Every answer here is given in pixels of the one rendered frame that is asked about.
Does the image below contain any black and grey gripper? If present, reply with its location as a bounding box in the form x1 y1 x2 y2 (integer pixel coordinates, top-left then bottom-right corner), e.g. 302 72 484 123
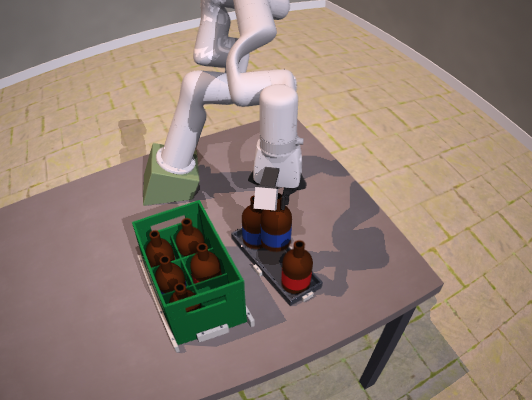
248 139 306 210

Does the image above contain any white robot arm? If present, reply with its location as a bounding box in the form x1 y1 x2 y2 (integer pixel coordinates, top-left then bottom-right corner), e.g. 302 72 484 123
156 0 304 210

